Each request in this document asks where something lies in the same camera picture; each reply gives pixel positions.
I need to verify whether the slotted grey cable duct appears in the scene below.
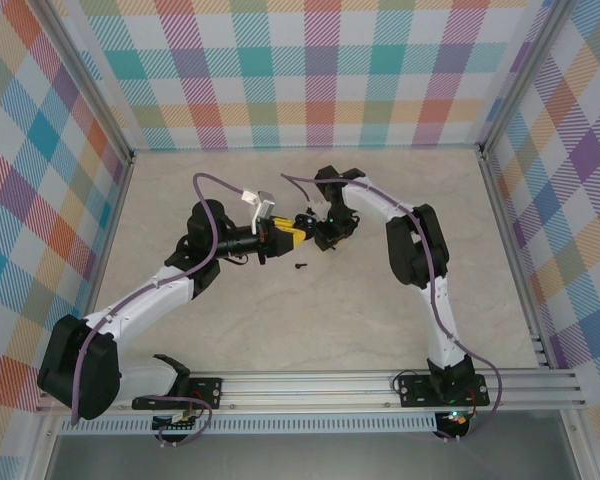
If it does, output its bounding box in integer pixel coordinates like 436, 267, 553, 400
58, 417, 439, 436

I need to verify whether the grey metal panel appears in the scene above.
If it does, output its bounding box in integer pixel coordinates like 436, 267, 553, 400
44, 433, 581, 480

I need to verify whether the aluminium side rail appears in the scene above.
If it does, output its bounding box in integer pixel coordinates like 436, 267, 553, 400
479, 149, 556, 371
65, 152, 136, 376

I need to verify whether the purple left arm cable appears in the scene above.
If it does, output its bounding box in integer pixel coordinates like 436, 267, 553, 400
69, 172, 249, 449

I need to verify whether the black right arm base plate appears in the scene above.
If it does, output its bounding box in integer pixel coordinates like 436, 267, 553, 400
398, 374, 491, 409

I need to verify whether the aluminium frame post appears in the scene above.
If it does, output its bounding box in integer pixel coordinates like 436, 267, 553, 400
33, 0, 135, 164
478, 0, 576, 159

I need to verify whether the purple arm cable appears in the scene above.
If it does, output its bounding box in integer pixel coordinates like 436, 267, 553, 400
279, 172, 505, 446
69, 172, 249, 449

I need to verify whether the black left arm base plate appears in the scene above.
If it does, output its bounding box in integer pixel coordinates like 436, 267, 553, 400
132, 377, 224, 411

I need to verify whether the aluminium mounting rail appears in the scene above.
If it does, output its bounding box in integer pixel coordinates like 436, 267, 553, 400
34, 369, 589, 415

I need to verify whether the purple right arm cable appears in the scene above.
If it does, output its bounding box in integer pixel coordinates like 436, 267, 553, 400
279, 172, 505, 446

